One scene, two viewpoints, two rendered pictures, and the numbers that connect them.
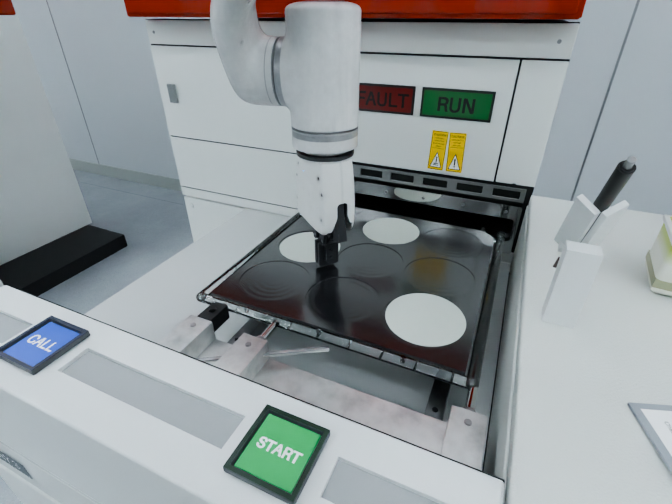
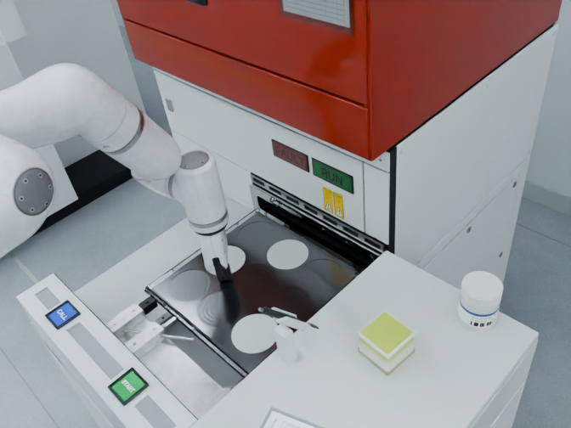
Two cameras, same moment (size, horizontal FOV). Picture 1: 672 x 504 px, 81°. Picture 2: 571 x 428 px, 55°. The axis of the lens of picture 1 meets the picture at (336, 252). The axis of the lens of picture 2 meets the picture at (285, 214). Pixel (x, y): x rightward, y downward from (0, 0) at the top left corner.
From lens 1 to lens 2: 83 cm
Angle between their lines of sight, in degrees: 23
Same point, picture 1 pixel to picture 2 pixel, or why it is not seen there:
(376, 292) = (240, 307)
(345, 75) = (203, 199)
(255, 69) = (161, 188)
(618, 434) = (253, 417)
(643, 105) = not seen: outside the picture
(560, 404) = (243, 399)
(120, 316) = (114, 284)
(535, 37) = not seen: hidden behind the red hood
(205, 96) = (189, 113)
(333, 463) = (144, 396)
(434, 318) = (259, 335)
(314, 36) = (183, 184)
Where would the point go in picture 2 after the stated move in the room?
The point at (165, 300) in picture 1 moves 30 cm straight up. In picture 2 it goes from (140, 276) to (102, 186)
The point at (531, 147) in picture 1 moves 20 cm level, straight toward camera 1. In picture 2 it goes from (380, 218) to (313, 271)
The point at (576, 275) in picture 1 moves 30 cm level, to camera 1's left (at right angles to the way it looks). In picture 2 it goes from (280, 341) to (138, 306)
